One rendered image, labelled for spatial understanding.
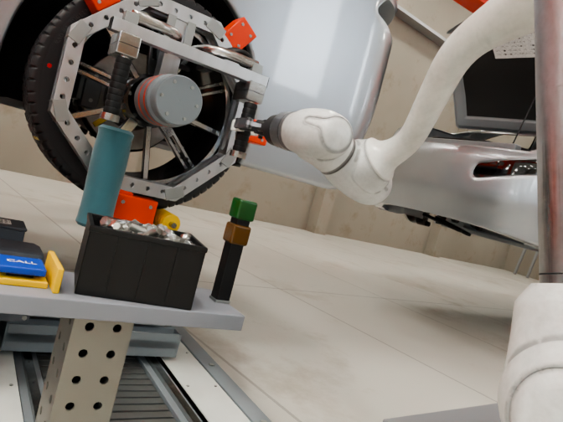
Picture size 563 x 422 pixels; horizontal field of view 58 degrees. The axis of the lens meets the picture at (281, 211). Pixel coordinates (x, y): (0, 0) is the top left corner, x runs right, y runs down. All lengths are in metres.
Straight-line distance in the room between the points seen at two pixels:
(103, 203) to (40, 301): 0.54
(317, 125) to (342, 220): 9.55
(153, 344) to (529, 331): 1.26
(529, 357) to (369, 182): 0.64
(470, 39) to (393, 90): 10.24
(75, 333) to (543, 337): 0.69
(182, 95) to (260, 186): 7.70
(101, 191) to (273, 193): 7.96
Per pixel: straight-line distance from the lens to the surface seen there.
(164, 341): 1.67
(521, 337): 0.60
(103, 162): 1.33
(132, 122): 1.58
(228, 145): 1.57
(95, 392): 0.97
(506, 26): 0.93
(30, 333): 1.57
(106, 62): 1.78
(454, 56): 0.96
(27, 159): 7.41
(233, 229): 0.99
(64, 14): 1.54
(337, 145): 1.01
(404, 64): 11.40
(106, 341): 0.94
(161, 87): 1.34
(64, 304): 0.86
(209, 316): 0.94
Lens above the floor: 0.70
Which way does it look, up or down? 3 degrees down
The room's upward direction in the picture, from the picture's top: 15 degrees clockwise
